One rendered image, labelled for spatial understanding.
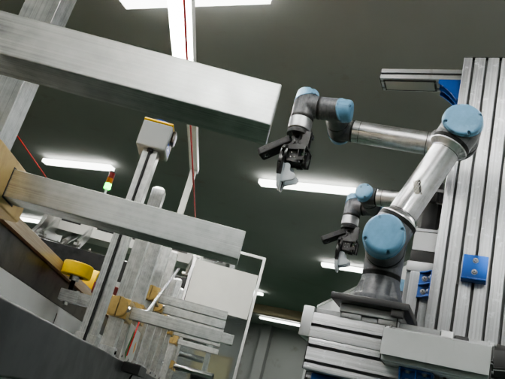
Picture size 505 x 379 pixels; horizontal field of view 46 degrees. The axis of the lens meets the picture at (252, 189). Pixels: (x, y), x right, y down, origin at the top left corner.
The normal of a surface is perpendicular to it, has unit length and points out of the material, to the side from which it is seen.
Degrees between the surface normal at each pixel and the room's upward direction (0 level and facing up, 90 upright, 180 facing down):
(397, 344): 90
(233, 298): 90
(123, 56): 90
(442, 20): 180
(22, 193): 90
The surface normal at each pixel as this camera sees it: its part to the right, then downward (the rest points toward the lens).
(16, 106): 0.97, 0.25
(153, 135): 0.07, -0.34
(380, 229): -0.30, -0.30
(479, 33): -0.25, 0.90
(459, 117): -0.14, -0.50
